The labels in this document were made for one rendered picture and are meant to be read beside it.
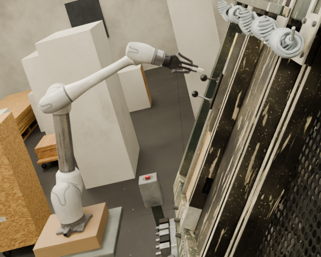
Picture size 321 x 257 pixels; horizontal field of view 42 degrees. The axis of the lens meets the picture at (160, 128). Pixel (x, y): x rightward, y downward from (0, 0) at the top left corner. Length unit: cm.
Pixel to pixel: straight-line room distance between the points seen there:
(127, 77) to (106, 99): 270
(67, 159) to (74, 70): 207
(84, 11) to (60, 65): 591
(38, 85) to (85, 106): 203
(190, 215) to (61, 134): 96
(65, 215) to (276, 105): 154
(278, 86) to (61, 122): 152
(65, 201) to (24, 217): 160
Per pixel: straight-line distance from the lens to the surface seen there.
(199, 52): 601
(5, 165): 391
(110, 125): 472
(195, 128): 259
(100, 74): 242
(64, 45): 458
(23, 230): 419
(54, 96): 240
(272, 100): 143
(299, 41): 102
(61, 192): 254
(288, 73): 142
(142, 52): 233
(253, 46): 188
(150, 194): 269
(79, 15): 1050
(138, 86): 733
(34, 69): 657
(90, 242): 252
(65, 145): 264
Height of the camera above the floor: 210
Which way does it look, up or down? 20 degrees down
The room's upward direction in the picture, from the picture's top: 15 degrees counter-clockwise
